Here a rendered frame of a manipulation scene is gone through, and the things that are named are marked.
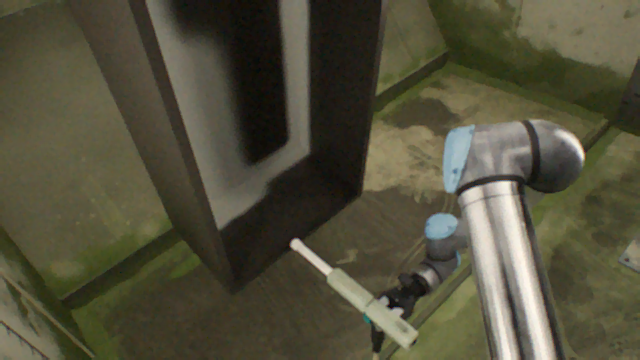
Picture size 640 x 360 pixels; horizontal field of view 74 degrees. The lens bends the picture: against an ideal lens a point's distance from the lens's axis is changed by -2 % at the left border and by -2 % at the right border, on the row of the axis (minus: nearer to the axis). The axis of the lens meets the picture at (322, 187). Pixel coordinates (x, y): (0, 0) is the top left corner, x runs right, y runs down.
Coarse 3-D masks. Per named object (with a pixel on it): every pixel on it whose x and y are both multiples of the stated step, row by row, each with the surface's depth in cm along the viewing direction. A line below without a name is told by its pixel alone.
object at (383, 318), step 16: (304, 256) 135; (336, 272) 127; (336, 288) 126; (352, 288) 122; (352, 304) 123; (368, 304) 119; (384, 320) 114; (400, 320) 113; (384, 336) 124; (400, 336) 111; (416, 336) 111
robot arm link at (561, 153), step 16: (544, 128) 73; (560, 128) 74; (544, 144) 72; (560, 144) 72; (576, 144) 75; (544, 160) 72; (560, 160) 72; (576, 160) 75; (544, 176) 74; (560, 176) 75; (576, 176) 78; (528, 192) 88; (544, 192) 82
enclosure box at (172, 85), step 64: (128, 0) 60; (192, 0) 106; (256, 0) 119; (320, 0) 121; (384, 0) 102; (128, 64) 78; (192, 64) 117; (256, 64) 134; (320, 64) 138; (128, 128) 113; (192, 128) 131; (256, 128) 152; (320, 128) 159; (192, 192) 97; (256, 192) 163; (320, 192) 164; (256, 256) 146
